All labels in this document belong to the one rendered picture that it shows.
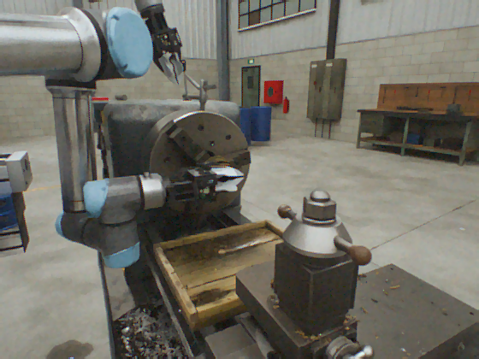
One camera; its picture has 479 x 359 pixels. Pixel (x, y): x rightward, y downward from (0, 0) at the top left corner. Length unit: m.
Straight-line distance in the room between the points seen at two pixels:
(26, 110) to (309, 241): 10.69
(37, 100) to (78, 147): 10.16
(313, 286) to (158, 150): 0.61
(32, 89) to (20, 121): 0.98
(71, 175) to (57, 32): 0.31
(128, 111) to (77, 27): 0.45
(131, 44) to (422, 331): 0.64
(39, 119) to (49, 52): 10.37
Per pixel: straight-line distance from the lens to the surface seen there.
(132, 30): 0.63
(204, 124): 0.89
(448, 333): 0.56
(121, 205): 0.66
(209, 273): 0.74
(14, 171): 1.01
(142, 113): 1.01
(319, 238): 0.35
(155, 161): 0.86
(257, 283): 0.48
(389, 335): 0.52
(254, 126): 8.23
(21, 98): 10.88
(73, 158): 0.75
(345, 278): 0.39
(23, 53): 0.54
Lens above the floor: 1.29
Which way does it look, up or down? 17 degrees down
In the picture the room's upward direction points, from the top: straight up
